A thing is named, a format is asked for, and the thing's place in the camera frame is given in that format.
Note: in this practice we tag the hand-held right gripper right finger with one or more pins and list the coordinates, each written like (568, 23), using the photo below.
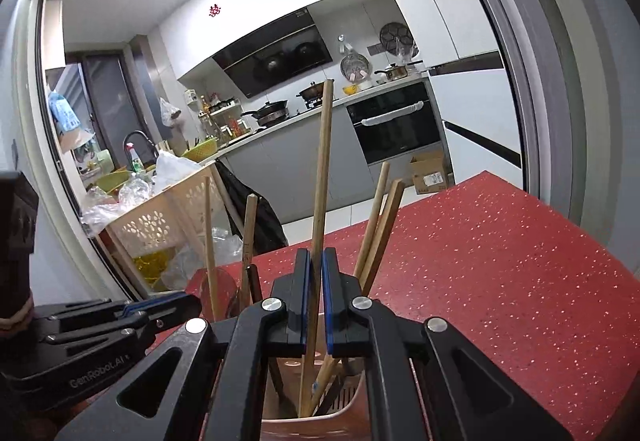
(328, 306)

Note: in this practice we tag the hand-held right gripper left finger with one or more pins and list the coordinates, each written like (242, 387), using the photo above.
(308, 306)

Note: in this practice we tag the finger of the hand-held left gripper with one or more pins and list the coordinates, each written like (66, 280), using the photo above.
(135, 328)
(165, 303)

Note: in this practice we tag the thin light bamboo chopstick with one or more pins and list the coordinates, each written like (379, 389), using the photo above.
(210, 246)

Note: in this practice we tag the square wooden chopstick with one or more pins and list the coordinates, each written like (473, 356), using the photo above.
(387, 231)

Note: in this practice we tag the beige plastic utensil holder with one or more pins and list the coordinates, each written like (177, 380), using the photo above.
(320, 427)

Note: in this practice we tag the long round wooden chopstick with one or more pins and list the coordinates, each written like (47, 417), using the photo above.
(322, 171)

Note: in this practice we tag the dark utensil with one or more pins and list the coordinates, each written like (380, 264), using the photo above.
(255, 283)

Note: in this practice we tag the beige plastic storage cart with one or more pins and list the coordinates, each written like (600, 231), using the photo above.
(150, 226)

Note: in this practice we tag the black garment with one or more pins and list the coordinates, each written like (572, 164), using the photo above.
(260, 221)

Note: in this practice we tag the crumpled clear plastic bag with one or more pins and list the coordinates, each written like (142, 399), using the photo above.
(115, 206)

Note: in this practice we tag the white plastic bag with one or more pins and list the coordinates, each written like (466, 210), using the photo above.
(175, 171)

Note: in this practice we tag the green basin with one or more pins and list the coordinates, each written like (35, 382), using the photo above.
(112, 181)

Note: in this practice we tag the spray bottle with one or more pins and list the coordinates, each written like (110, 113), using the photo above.
(136, 161)

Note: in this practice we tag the green colander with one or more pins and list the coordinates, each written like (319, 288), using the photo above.
(200, 152)

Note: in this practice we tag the black kitchen faucet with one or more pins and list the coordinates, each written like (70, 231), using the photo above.
(150, 141)

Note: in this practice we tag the cardboard box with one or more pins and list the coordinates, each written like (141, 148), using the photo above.
(430, 173)

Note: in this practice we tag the black built-in oven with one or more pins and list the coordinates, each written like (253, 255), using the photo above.
(395, 131)

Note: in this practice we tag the hanging plastic bag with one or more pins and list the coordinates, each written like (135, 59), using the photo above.
(170, 113)

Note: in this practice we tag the spice rack with bottles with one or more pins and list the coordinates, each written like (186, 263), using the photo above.
(225, 121)

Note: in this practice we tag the black wok with lid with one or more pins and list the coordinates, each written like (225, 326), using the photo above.
(265, 113)

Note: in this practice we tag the white towel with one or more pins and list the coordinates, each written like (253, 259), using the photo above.
(392, 113)

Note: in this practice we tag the dark cooking pot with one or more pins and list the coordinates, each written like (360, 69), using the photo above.
(310, 92)

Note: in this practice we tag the blue plastic bag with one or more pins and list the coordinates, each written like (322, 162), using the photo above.
(65, 113)

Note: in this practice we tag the yellow bowl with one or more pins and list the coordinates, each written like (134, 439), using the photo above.
(350, 90)

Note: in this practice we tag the round patterned plate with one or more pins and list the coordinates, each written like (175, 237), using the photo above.
(355, 66)

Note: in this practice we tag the small steel pot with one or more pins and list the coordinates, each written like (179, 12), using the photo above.
(391, 72)

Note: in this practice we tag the black range hood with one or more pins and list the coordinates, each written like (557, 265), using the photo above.
(275, 56)

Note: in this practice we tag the dark round divided tray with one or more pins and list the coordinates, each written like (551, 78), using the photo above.
(395, 37)

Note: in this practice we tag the red paper decal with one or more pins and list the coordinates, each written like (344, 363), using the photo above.
(215, 10)

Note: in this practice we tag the white refrigerator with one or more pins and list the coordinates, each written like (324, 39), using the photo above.
(450, 21)

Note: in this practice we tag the grey wall outlet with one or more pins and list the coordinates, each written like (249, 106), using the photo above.
(375, 50)

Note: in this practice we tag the white wall hook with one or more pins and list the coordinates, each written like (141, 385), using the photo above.
(344, 45)

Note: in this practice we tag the grey sliding door frame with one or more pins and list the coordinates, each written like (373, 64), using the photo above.
(530, 71)

